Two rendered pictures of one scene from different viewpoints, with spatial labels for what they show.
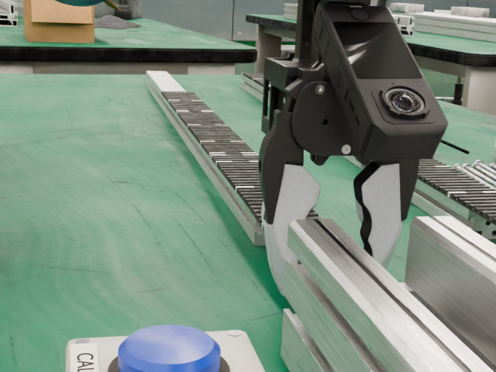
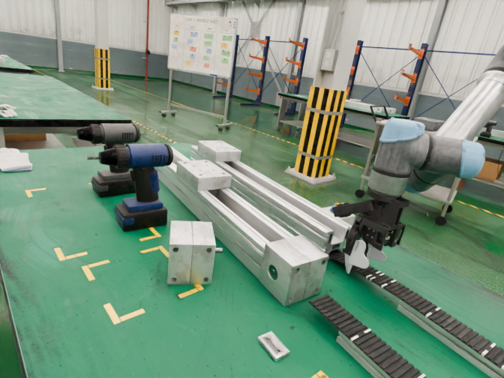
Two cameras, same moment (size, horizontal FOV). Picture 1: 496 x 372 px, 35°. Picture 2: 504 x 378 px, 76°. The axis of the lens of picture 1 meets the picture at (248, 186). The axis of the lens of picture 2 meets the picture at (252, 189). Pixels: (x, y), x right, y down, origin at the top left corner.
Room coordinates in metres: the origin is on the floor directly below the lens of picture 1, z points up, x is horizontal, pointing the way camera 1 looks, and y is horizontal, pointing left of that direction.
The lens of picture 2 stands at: (1.02, -0.59, 1.21)
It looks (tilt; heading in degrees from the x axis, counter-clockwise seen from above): 20 degrees down; 156
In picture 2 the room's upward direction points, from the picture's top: 8 degrees clockwise
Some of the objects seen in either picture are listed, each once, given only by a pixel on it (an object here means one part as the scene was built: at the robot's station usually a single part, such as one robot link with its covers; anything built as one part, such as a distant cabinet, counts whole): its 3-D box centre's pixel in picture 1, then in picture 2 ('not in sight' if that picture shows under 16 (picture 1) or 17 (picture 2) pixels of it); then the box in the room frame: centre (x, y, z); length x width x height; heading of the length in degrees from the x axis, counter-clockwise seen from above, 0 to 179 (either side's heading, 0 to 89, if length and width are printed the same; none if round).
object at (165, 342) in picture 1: (169, 364); not in sight; (0.28, 0.03, 0.84); 0.04 x 0.04 x 0.02
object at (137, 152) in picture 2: not in sight; (130, 186); (0.20, -0.56, 0.89); 0.20 x 0.08 x 0.22; 106
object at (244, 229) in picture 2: not in sight; (201, 193); (0.08, -0.35, 0.82); 0.80 x 0.10 x 0.09; 13
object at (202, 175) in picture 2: not in sight; (202, 178); (0.08, -0.35, 0.87); 0.16 x 0.11 x 0.07; 13
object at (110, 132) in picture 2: not in sight; (105, 159); (-0.03, -0.63, 0.89); 0.20 x 0.08 x 0.22; 109
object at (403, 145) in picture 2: not in sight; (400, 147); (0.51, -0.05, 1.10); 0.09 x 0.08 x 0.11; 59
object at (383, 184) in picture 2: not in sight; (388, 182); (0.51, -0.05, 1.02); 0.08 x 0.08 x 0.05
